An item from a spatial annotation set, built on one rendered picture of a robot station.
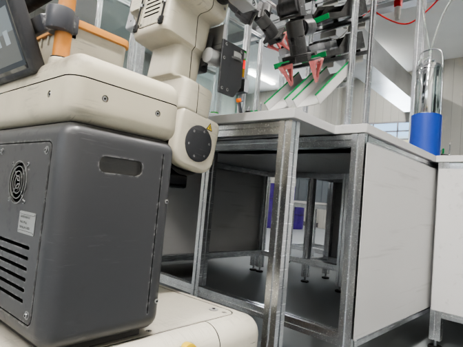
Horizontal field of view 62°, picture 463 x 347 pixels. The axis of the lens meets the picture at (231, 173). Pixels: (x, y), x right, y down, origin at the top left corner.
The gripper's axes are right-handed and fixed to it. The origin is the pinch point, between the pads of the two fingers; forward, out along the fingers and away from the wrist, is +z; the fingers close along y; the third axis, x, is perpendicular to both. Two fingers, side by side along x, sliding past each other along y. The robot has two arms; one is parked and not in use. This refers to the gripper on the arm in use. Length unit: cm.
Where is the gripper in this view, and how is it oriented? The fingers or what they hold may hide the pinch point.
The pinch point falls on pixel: (284, 49)
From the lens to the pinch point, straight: 185.4
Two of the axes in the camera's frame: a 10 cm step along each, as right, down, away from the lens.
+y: -6.5, 0.0, 7.6
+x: -4.2, 8.4, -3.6
